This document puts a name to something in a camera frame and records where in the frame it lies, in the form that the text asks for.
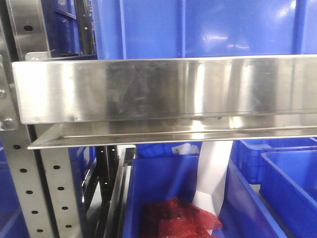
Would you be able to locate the stainless steel shelf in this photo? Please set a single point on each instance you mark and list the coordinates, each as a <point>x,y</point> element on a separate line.
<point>137,101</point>

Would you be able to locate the large blue bin on shelf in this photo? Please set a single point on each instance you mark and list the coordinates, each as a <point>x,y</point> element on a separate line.
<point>140,29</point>

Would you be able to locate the perforated steel shelf upright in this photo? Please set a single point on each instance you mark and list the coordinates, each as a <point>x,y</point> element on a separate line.
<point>42,178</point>

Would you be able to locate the blue bin with red bag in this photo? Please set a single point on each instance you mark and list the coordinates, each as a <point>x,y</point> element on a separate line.
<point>242,214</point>

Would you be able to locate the white paper sheet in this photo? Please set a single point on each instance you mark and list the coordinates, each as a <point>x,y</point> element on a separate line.
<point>211,175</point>

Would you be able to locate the blue bin rear right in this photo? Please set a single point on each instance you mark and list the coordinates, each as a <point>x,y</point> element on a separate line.
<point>247,154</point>

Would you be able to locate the red bubble wrap bag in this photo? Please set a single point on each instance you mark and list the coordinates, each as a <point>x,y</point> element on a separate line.
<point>177,218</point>

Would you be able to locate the blue bin lower right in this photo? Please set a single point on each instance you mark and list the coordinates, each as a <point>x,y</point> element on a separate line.
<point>289,186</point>

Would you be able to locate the blue bin far left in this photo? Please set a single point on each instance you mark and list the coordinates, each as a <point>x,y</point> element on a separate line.
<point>12,223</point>

